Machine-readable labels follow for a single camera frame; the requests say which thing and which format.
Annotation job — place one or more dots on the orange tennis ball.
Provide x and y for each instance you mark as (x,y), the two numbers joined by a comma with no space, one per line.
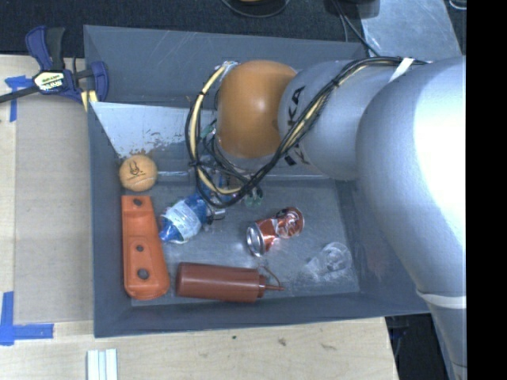
(138,173)

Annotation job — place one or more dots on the crushed blue plastic bottle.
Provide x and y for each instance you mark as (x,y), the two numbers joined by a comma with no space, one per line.
(180,222)

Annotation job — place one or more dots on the crushed red drink can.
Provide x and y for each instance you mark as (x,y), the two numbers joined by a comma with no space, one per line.
(277,228)

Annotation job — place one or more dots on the pale flat board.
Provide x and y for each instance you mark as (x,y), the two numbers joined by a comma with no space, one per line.
(51,212)

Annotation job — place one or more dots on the brown squeeze bottle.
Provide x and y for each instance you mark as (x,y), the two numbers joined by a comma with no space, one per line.
(216,281)

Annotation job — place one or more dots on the red-brown flat block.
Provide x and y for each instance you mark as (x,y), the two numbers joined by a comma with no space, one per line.
(142,259)

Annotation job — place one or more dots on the grey metal bin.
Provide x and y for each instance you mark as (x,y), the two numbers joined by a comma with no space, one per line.
(222,251)

